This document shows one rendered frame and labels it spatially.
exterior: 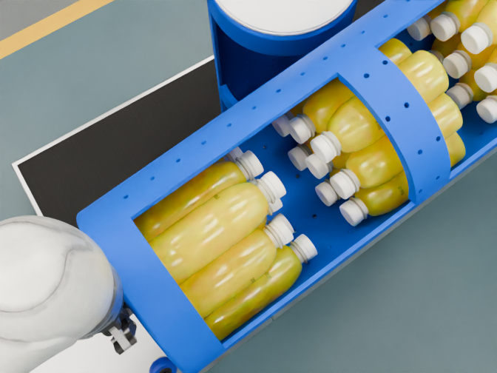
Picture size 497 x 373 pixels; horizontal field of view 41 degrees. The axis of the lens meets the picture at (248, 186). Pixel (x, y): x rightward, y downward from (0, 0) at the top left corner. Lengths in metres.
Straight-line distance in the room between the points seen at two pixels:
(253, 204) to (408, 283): 1.28
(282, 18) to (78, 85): 1.26
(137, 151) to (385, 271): 0.84
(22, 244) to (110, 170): 1.52
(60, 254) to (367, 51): 0.57
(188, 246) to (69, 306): 0.37
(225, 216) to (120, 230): 0.14
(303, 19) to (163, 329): 0.59
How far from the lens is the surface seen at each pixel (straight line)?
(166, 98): 2.08
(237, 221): 0.88
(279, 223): 0.95
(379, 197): 1.02
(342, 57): 0.95
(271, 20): 1.17
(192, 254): 0.88
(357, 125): 0.93
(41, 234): 0.52
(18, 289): 0.51
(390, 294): 2.11
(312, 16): 1.17
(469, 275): 2.18
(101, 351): 1.16
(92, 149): 2.07
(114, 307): 0.67
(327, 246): 1.07
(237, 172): 0.96
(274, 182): 0.91
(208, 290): 0.92
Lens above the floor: 2.06
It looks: 75 degrees down
